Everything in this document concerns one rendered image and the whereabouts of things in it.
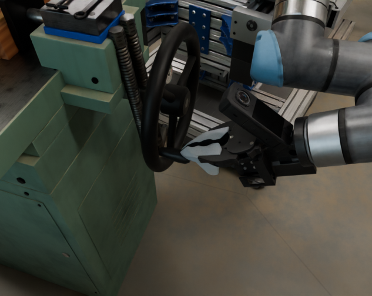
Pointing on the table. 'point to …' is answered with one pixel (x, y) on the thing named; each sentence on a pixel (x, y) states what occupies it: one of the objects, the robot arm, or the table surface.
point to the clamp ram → (22, 19)
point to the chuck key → (58, 4)
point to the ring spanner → (85, 10)
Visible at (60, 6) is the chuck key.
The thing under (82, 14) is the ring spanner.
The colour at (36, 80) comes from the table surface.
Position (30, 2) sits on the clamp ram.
